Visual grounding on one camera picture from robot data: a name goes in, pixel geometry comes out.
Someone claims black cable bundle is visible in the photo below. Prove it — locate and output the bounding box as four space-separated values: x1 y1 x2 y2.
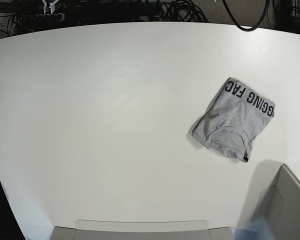
162 0 210 24

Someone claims thick black cable loop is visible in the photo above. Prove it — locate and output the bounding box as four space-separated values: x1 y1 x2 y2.
222 0 270 32

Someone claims blue translucent object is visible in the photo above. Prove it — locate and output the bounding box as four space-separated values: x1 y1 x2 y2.
233 217 274 240

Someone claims grey tray bottom edge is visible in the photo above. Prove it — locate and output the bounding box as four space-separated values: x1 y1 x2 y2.
51 219 234 240

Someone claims grey T-shirt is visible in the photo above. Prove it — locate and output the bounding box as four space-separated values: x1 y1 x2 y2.
191 77 276 163

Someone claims grey bin right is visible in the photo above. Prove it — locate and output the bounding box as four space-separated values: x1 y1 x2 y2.
252 164 300 240

